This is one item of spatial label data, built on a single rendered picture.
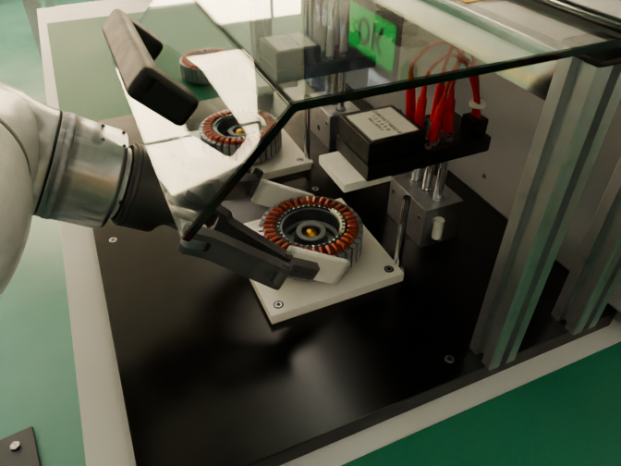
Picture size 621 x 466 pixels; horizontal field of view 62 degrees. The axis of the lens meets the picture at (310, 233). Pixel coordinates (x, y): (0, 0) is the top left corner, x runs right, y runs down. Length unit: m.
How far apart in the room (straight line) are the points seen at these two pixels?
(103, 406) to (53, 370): 1.07
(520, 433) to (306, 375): 0.19
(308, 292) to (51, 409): 1.07
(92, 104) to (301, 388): 0.71
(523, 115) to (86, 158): 0.45
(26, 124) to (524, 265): 0.38
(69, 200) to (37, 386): 1.15
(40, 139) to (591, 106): 0.38
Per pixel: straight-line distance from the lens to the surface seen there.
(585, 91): 0.35
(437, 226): 0.58
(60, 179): 0.44
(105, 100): 1.04
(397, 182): 0.61
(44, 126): 0.45
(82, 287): 0.63
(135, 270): 0.60
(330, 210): 0.57
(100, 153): 0.45
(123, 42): 0.32
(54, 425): 1.48
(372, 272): 0.55
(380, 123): 0.53
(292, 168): 0.72
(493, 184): 0.69
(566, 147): 0.36
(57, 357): 1.61
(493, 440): 0.49
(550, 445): 0.51
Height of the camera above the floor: 1.16
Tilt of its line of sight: 39 degrees down
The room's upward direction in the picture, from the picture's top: straight up
